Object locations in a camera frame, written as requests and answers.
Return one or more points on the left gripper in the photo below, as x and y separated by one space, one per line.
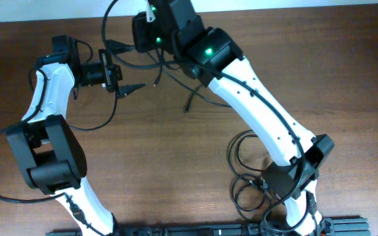
113 49

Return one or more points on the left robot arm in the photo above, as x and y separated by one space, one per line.
48 154

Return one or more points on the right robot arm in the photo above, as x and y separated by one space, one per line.
212 57

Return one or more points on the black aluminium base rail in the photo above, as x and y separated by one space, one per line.
328 227

